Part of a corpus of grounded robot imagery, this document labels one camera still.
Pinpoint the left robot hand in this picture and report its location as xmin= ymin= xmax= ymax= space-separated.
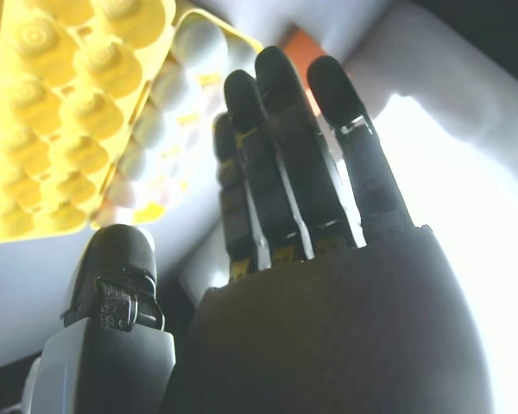
xmin=20 ymin=45 xmax=504 ymax=414

